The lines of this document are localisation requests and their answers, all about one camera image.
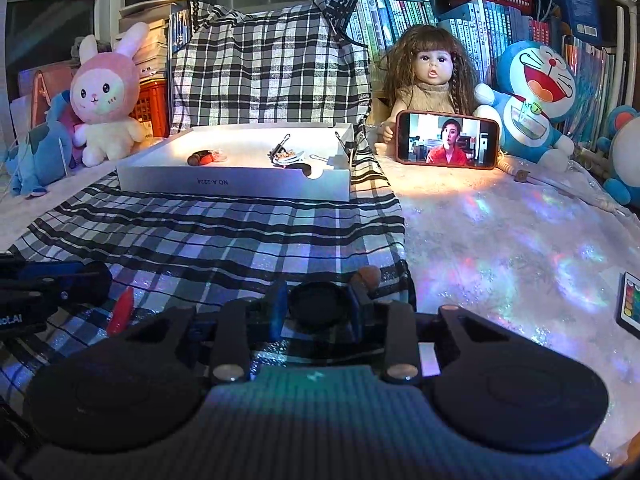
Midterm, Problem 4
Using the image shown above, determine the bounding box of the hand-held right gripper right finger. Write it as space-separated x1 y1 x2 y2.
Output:
347 282 502 385

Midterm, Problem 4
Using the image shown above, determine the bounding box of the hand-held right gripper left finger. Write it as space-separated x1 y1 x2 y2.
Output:
127 280 290 384

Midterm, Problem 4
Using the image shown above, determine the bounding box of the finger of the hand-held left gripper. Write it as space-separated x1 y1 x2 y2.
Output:
0 289 77 314
0 259 113 305

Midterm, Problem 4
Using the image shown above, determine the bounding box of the black round disc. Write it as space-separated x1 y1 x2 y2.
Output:
289 282 346 328

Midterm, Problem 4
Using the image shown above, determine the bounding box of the white cardboard box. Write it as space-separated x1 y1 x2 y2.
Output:
116 121 355 202

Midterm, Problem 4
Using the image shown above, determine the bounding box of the black and white plaid cloth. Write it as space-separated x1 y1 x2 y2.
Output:
0 152 418 411

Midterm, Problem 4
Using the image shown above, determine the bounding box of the blue animal plush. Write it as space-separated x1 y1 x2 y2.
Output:
5 91 76 197

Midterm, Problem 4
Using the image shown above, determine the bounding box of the pink bunny plush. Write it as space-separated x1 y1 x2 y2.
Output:
69 21 146 168

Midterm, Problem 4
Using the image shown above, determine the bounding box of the pink bag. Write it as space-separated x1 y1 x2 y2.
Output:
17 62 76 131

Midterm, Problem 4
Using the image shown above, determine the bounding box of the smartphone in red case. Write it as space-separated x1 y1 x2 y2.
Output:
395 110 501 170

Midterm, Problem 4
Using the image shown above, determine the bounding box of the red plastic crate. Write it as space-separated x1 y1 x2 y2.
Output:
132 80 171 138

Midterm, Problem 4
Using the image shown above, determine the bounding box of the grey fluffy plush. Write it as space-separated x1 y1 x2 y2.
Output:
70 35 98 66

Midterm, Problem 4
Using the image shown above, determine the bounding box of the black and white plaid bag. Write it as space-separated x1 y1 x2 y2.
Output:
170 0 373 136

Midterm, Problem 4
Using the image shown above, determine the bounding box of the stack of white books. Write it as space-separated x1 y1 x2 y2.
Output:
117 2 191 81

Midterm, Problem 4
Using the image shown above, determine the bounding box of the large blue cat plush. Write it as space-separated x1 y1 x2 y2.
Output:
474 40 578 163

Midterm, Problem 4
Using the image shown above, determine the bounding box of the brown haired doll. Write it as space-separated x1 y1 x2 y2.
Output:
367 25 478 156

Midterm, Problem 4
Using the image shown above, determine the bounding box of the remote control with coloured buttons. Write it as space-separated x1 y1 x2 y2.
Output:
615 271 640 338

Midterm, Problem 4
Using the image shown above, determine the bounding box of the row of books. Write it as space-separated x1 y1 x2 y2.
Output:
345 0 626 141

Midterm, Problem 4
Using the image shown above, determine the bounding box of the small blue cat plush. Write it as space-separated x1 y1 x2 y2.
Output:
597 105 640 206

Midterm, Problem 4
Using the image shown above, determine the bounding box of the white plastic pipe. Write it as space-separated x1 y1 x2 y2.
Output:
612 0 640 121

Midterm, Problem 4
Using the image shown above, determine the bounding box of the white charging cable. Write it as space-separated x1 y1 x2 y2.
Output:
497 155 628 216

